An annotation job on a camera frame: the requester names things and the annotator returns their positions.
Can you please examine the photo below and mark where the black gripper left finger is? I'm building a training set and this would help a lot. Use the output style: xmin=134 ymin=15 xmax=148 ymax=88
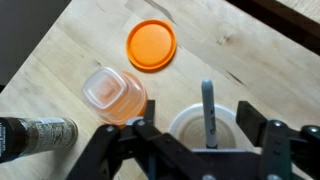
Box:
xmin=66 ymin=99 xmax=208 ymax=180

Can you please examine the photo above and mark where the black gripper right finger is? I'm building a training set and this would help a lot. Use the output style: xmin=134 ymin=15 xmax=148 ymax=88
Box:
xmin=235 ymin=100 xmax=320 ymax=180

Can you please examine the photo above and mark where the grey Sharpie marker pen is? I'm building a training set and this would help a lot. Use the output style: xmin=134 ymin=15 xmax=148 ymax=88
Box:
xmin=200 ymin=78 xmax=220 ymax=150

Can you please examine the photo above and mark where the round translucent plastic container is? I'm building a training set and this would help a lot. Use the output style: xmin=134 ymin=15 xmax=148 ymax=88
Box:
xmin=167 ymin=102 xmax=256 ymax=152

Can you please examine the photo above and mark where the small orange tinted plastic container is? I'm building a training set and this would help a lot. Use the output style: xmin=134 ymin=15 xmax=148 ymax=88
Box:
xmin=81 ymin=66 xmax=148 ymax=126

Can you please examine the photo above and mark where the pepper spice jar black lid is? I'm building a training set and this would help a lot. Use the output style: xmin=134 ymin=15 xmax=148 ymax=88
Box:
xmin=0 ymin=116 xmax=80 ymax=165

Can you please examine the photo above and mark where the round orange plastic lid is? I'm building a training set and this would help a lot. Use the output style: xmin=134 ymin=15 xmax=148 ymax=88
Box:
xmin=125 ymin=18 xmax=177 ymax=72

